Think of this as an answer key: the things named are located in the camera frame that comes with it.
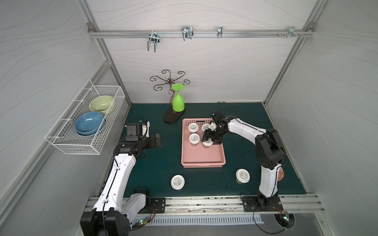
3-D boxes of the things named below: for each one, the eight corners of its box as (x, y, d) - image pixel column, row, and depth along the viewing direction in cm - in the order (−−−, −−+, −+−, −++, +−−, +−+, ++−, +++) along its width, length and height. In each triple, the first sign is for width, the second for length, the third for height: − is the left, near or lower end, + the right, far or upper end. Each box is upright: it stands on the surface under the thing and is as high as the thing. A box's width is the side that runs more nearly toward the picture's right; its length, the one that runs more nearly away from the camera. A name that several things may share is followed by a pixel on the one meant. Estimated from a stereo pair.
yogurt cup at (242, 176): (235, 185, 81) (238, 182, 76) (232, 172, 86) (235, 167, 81) (247, 185, 81) (251, 182, 76) (244, 172, 86) (248, 167, 81)
